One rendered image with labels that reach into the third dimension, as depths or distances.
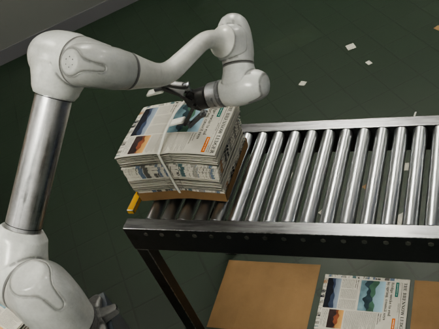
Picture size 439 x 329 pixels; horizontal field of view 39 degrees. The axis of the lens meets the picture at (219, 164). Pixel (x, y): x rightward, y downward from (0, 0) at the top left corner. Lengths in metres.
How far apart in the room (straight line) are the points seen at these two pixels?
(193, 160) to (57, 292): 0.72
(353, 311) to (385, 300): 0.14
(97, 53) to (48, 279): 0.57
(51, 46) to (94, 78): 0.17
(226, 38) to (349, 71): 2.10
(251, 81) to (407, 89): 1.93
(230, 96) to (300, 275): 1.21
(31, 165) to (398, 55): 2.77
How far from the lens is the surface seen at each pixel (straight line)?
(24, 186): 1.75
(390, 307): 2.77
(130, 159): 2.22
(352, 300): 2.81
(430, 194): 2.06
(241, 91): 1.95
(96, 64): 1.56
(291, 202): 2.13
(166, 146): 2.15
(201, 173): 2.13
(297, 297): 2.87
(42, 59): 1.70
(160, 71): 1.71
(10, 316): 2.26
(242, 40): 1.99
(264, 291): 2.94
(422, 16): 4.35
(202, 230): 2.15
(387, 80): 3.85
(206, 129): 2.15
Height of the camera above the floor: 2.31
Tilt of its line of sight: 40 degrees down
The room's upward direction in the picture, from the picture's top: 23 degrees counter-clockwise
